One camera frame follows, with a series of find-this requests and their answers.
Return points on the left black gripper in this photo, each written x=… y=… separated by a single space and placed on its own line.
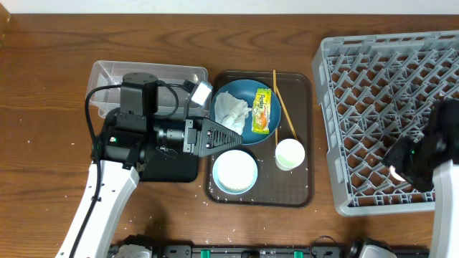
x=194 y=142

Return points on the white tissue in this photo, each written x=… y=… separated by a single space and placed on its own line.
x=231 y=112

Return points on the light blue rice bowl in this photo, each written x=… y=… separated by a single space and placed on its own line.
x=235 y=172

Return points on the yellow green snack wrapper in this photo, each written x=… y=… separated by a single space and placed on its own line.
x=261 y=111

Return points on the white cup green inside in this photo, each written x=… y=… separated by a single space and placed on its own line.
x=289 y=154

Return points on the white cup pink inside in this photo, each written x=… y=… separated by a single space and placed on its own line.
x=395 y=175

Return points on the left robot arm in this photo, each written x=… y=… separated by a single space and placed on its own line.
x=109 y=186

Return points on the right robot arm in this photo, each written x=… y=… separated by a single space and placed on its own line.
x=431 y=163

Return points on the grey dishwasher rack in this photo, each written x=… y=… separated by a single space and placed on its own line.
x=372 y=90

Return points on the black plastic tray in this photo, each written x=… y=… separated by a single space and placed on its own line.
x=172 y=168

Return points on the brown serving tray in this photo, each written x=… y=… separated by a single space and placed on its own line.
x=274 y=187

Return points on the clear plastic bin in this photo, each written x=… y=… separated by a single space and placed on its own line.
x=111 y=73

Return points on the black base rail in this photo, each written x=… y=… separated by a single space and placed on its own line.
x=324 y=246

